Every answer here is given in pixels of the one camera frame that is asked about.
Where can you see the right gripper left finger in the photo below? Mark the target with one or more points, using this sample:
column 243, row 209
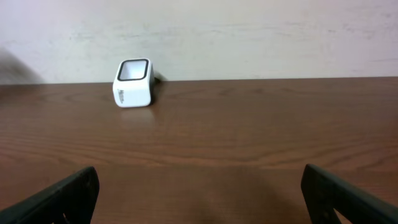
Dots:
column 71, row 200

